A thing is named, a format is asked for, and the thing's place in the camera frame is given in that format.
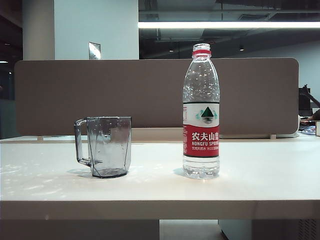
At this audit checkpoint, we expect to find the clear water bottle red label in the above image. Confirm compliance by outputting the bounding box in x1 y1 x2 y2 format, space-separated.
182 43 221 180

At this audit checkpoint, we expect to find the grey transparent plastic mug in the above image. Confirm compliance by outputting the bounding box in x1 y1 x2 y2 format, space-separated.
74 115 133 179

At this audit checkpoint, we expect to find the brown fabric desk divider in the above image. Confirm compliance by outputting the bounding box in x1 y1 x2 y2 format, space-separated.
14 57 300 137

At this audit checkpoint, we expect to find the long ceiling light strip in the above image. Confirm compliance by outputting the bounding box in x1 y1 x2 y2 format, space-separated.
138 21 320 29

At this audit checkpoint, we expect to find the black computer monitor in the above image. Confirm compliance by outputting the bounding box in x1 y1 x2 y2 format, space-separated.
298 87 312 117

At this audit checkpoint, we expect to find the beige cable tray box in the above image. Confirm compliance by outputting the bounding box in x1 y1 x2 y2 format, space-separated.
131 127 185 143

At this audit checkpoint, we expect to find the metal wall plate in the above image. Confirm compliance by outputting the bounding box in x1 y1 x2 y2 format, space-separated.
88 41 102 61

